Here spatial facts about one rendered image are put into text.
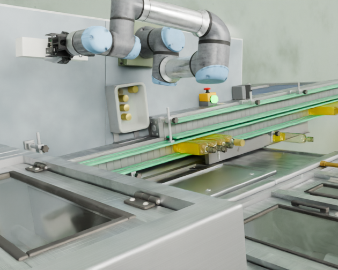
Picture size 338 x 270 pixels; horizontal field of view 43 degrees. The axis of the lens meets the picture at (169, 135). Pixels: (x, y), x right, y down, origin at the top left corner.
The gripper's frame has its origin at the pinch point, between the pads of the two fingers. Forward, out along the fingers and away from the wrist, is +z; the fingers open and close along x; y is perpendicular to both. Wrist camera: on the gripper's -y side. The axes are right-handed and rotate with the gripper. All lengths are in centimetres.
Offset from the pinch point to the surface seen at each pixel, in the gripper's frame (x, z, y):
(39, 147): 35.3, 12.2, 0.8
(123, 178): 31, -78, 23
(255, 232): 61, -52, -47
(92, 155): 41, 21, -27
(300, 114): 27, 21, -182
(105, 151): 40, 22, -34
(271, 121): 30, 21, -152
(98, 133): 33, 34, -38
